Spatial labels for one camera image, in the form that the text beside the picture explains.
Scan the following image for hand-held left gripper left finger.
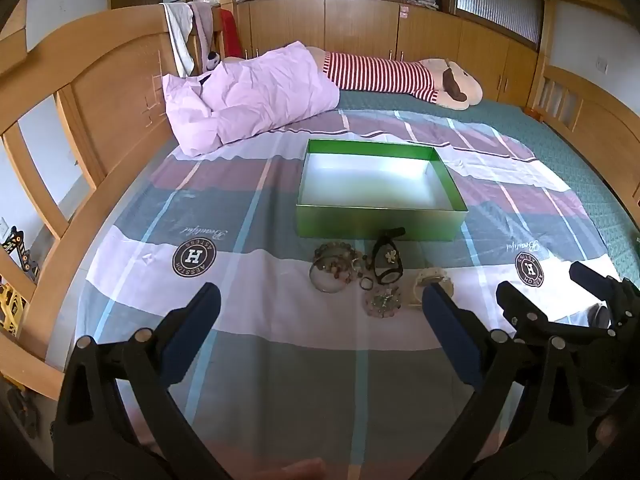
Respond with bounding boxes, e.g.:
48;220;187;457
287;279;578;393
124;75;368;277
50;282;236;480

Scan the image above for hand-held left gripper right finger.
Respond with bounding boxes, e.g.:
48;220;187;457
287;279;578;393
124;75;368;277
421;281;601;480

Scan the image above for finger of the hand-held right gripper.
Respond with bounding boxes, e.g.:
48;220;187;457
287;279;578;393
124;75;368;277
495;281;557;335
568;261;640;311

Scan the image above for green cardboard box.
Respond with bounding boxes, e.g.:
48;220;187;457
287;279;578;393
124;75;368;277
295;139;469;242

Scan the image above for person's right hand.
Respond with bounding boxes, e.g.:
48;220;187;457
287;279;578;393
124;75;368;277
594;412;628;445

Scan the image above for plaid bed sheet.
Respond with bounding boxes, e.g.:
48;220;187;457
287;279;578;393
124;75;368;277
75;107;613;480

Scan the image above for green mattress cover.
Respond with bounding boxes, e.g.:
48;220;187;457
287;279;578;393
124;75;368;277
335;87;640;281

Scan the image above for clear glass bangle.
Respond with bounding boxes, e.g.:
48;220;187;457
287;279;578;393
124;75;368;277
310;260;352;294

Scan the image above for wooden footboard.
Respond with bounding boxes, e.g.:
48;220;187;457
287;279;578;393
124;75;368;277
525;62;640;221

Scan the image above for yellow black toy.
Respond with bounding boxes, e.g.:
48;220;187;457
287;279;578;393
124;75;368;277
0;227;41;336

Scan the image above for pink quilt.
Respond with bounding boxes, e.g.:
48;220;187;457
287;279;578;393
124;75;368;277
161;41;342;157

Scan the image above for striped plush dog toy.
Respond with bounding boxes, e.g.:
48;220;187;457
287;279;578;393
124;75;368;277
306;46;484;112

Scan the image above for frosted glass window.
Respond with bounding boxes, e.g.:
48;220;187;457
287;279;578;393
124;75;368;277
457;0;545;46

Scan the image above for white grey hanging garment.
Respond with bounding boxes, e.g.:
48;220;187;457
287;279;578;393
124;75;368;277
160;2;197;78

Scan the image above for red cloth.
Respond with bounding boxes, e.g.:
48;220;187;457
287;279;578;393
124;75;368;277
220;9;242;58

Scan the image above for grey pink hanging garment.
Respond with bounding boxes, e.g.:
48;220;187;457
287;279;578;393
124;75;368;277
189;2;222;61

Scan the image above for white beaded bracelet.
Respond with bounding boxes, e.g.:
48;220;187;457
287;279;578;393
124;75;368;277
407;268;454;309

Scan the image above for pink crystal bracelet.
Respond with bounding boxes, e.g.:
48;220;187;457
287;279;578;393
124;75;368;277
365;287;404;319

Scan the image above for brown beaded bracelet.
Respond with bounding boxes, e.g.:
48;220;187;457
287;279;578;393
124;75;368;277
314;242;362;275

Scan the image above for wooden wall cabinets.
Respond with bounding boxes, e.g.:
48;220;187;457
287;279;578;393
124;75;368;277
235;0;542;106

